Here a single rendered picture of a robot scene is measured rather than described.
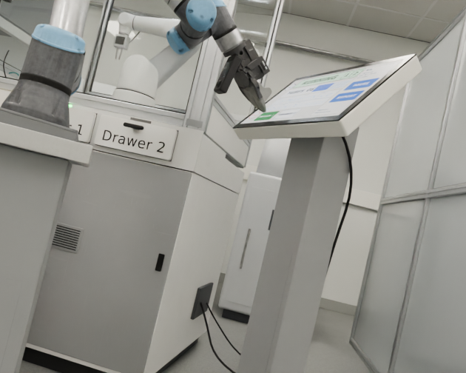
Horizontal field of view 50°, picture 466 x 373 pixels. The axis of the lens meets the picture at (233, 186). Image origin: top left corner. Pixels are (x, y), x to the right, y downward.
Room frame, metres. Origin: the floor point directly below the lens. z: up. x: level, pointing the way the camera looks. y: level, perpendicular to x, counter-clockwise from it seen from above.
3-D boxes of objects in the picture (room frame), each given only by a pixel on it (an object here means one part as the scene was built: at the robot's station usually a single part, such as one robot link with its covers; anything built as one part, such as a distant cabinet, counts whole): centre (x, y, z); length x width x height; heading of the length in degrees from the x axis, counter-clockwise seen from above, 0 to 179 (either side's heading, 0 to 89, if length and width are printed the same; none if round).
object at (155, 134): (1.75, 0.38, 0.87); 0.29 x 0.02 x 0.11; 79
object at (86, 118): (1.81, 0.68, 0.87); 0.29 x 0.02 x 0.11; 79
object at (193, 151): (2.28, 0.55, 0.87); 1.02 x 0.95 x 0.14; 79
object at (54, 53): (1.15, 0.48, 0.95); 0.13 x 0.12 x 0.14; 16
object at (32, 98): (1.14, 0.48, 0.83); 0.15 x 0.15 x 0.10
